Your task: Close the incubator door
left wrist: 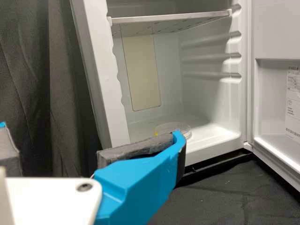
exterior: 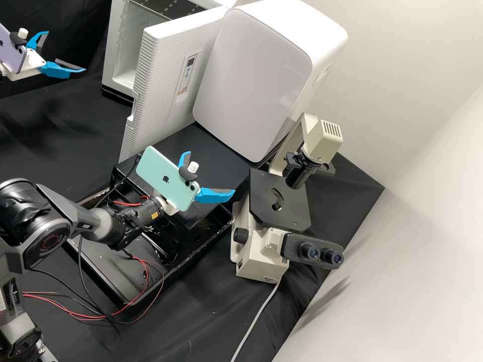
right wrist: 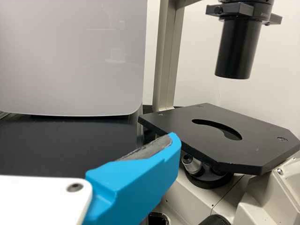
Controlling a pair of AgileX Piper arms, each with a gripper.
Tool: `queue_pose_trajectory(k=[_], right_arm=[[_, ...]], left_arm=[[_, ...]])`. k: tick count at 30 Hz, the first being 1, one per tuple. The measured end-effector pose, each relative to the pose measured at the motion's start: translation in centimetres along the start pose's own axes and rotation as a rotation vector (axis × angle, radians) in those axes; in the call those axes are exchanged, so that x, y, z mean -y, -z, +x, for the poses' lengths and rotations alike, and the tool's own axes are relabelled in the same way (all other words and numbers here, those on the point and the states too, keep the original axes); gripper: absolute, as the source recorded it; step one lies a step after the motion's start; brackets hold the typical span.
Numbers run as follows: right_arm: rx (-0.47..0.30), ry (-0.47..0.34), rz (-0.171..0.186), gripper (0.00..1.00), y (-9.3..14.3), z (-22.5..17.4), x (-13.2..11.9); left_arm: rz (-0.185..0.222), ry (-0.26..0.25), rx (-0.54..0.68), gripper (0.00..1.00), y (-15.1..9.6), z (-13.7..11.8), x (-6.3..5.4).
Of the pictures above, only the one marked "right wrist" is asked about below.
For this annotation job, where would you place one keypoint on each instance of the white box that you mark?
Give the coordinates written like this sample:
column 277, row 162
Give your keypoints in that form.
column 70, row 58

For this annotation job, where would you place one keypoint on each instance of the cream microscope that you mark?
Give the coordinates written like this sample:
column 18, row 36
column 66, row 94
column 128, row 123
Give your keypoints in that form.
column 222, row 150

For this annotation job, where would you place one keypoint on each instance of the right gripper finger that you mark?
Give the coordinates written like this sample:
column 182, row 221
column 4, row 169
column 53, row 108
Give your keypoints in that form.
column 136, row 185

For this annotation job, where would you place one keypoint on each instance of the black platform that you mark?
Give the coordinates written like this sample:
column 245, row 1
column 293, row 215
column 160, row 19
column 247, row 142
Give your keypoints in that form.
column 58, row 145

